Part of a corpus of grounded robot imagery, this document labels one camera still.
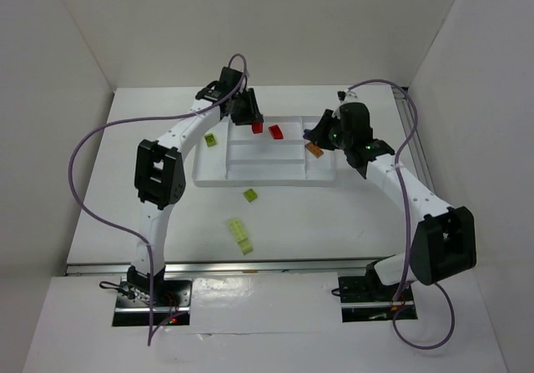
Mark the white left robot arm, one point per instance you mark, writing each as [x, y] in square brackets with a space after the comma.
[159, 174]

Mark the brown lego plate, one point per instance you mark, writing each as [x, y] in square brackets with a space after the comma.
[316, 151]

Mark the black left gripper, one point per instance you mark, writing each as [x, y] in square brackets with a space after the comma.
[249, 110]

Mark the red lego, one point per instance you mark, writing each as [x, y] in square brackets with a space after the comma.
[257, 128]

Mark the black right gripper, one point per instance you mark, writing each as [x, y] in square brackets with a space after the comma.
[321, 127]

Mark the aluminium rail front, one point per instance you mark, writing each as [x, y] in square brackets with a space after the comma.
[230, 267]

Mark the red curved lego brick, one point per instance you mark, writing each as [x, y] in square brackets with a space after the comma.
[276, 132]

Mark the aluminium rail right side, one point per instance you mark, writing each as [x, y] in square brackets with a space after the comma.
[407, 117]

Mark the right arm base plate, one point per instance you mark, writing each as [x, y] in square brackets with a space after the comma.
[361, 301]

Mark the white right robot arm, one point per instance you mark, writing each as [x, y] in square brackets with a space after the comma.
[440, 239]

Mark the pale green long lego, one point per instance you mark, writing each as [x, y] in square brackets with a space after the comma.
[240, 235]

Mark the aluminium rail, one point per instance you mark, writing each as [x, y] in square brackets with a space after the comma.
[230, 267]
[407, 117]

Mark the white compartment tray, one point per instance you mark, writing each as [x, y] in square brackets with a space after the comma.
[242, 158]

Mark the lime green square lego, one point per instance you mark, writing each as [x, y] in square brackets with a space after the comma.
[250, 195]

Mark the lime green curved lego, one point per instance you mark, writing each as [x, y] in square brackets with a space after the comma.
[210, 140]

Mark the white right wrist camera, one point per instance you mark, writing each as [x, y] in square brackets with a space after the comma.
[347, 96]

